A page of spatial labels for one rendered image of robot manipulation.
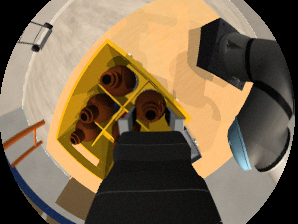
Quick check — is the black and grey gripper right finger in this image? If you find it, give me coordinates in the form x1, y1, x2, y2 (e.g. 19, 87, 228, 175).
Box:
165, 107, 185, 134

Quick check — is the yellow crate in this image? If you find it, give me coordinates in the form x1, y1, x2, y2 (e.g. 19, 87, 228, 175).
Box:
56, 39, 192, 180

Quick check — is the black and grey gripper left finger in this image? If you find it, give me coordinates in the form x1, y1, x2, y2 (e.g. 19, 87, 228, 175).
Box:
118, 107, 137, 135

